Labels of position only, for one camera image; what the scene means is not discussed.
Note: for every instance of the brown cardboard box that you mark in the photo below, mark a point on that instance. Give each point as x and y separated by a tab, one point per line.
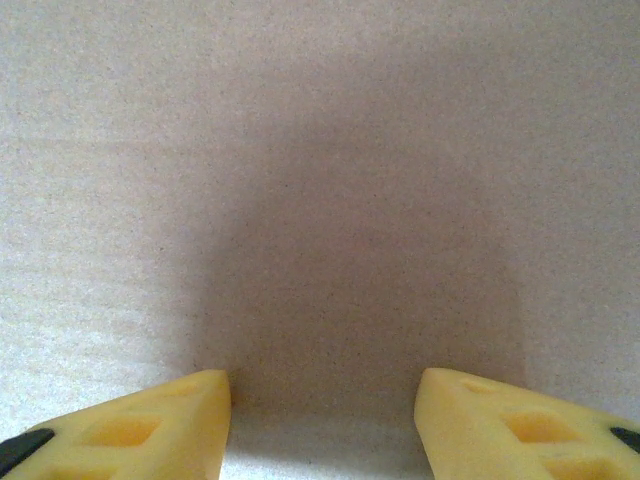
320	150

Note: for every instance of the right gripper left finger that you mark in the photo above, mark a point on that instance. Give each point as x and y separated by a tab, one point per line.
150	440

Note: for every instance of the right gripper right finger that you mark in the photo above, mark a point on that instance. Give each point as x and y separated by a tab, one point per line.
500	440

